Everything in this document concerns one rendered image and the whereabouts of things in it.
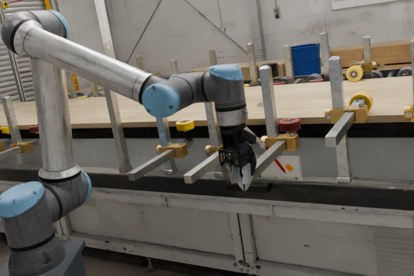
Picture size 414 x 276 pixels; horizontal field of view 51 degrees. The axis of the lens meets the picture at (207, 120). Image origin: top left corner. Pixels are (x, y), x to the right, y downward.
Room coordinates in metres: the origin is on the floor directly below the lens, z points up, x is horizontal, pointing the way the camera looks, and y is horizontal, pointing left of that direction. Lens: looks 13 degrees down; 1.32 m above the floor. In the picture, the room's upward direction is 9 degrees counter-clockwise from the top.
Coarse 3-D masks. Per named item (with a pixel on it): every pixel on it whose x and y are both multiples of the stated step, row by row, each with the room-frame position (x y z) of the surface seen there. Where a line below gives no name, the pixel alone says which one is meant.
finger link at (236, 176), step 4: (232, 168) 1.20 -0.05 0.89; (236, 168) 1.22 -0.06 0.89; (240, 168) 1.22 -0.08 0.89; (232, 172) 1.20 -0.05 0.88; (236, 172) 1.22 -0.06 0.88; (240, 172) 1.22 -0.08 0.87; (232, 176) 1.20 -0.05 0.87; (236, 176) 1.21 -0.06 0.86; (240, 176) 1.22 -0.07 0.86; (232, 180) 1.19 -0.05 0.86; (236, 180) 1.21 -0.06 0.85; (240, 180) 1.22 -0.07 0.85; (240, 184) 1.22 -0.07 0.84; (244, 188) 1.21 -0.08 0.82
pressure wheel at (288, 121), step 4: (284, 120) 1.63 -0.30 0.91; (288, 120) 1.61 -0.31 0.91; (292, 120) 1.62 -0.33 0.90; (296, 120) 1.60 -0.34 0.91; (280, 124) 1.60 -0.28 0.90; (284, 124) 1.58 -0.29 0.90; (288, 124) 1.57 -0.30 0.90; (292, 124) 1.57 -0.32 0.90; (296, 124) 1.58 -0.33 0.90; (300, 124) 1.60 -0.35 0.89; (280, 128) 1.60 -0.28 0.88; (284, 128) 1.58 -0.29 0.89; (288, 128) 1.57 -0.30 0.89; (292, 128) 1.57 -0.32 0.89; (296, 128) 1.58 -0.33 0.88; (300, 128) 1.59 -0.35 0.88
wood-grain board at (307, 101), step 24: (120, 96) 3.10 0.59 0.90; (288, 96) 2.12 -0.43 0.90; (312, 96) 2.03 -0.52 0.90; (384, 96) 1.79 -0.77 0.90; (408, 96) 1.73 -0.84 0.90; (0, 120) 2.84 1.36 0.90; (24, 120) 2.68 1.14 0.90; (72, 120) 2.41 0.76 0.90; (96, 120) 2.29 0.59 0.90; (144, 120) 2.09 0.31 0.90; (168, 120) 2.00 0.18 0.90; (264, 120) 1.74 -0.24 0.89; (312, 120) 1.64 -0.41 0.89; (384, 120) 1.50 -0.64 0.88
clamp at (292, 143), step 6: (264, 138) 1.56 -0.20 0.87; (270, 138) 1.54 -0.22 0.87; (276, 138) 1.53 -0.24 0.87; (282, 138) 1.52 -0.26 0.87; (288, 138) 1.50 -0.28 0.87; (294, 138) 1.50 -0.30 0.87; (270, 144) 1.54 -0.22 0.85; (288, 144) 1.51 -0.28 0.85; (294, 144) 1.49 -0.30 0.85; (288, 150) 1.51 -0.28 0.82; (294, 150) 1.50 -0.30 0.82
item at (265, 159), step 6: (288, 132) 1.59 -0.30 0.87; (294, 132) 1.60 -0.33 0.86; (276, 144) 1.48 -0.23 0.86; (282, 144) 1.48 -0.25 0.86; (270, 150) 1.42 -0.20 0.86; (276, 150) 1.42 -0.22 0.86; (282, 150) 1.47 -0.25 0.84; (264, 156) 1.36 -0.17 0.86; (270, 156) 1.38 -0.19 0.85; (276, 156) 1.42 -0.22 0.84; (258, 162) 1.32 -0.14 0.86; (264, 162) 1.33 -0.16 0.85; (270, 162) 1.37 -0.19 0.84; (258, 168) 1.28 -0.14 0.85; (264, 168) 1.32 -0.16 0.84; (258, 174) 1.28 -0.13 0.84
